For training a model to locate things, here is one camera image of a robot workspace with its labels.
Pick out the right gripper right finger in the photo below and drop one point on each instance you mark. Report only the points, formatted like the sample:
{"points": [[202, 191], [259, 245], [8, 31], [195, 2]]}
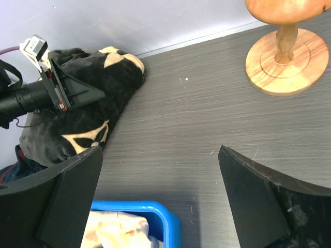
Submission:
{"points": [[272, 209]]}

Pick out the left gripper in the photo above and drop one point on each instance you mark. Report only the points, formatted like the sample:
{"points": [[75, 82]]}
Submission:
{"points": [[66, 91]]}

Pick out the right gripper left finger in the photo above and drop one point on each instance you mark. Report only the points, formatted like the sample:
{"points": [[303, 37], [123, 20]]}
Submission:
{"points": [[50, 208]]}

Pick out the navy and red cloth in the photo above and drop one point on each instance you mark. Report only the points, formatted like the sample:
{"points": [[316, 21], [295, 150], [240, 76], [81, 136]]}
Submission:
{"points": [[22, 168]]}

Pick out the black floral blanket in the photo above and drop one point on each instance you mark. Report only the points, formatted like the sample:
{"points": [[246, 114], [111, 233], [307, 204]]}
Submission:
{"points": [[49, 138]]}

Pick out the blue plastic bin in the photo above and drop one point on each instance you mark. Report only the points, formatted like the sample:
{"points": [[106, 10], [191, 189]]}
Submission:
{"points": [[164, 225]]}

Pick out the wooden hat stand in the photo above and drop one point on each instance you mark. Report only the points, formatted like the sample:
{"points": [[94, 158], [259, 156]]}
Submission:
{"points": [[290, 60]]}

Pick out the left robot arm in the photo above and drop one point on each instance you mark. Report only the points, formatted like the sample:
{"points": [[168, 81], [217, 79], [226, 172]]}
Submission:
{"points": [[18, 99]]}

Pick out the beige bucket hat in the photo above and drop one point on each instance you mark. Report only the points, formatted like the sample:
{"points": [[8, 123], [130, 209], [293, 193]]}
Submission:
{"points": [[115, 229]]}

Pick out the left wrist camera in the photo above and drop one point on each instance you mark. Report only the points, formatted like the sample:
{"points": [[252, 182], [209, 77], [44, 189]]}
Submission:
{"points": [[35, 49]]}

